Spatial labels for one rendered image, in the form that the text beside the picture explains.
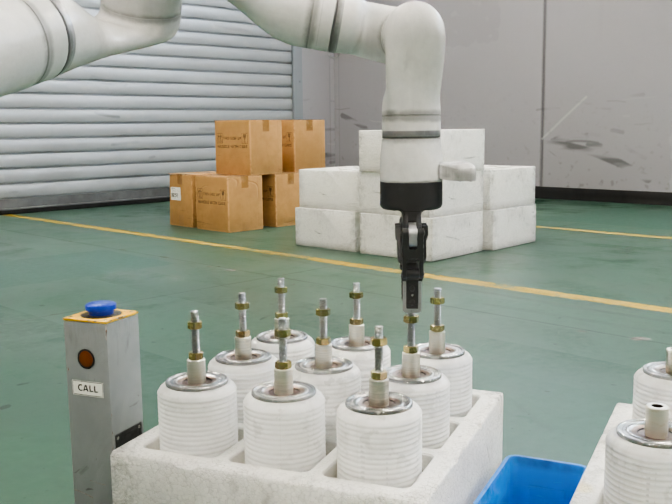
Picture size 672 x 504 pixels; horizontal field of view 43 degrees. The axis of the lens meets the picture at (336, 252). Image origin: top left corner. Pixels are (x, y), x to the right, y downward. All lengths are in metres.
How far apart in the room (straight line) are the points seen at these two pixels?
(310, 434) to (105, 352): 0.31
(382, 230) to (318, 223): 0.40
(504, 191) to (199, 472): 3.08
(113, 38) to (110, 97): 5.56
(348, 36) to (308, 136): 4.01
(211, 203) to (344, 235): 1.10
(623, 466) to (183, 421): 0.49
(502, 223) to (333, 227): 0.76
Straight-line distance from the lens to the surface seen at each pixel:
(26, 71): 0.83
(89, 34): 0.90
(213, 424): 1.04
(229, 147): 4.81
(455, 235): 3.67
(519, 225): 4.06
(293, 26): 1.00
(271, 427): 0.98
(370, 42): 1.05
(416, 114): 1.00
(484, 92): 6.95
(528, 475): 1.20
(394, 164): 1.00
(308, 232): 4.01
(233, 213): 4.62
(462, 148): 3.68
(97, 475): 1.21
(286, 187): 4.86
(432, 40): 0.99
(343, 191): 3.86
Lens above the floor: 0.56
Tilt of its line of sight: 8 degrees down
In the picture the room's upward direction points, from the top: 1 degrees counter-clockwise
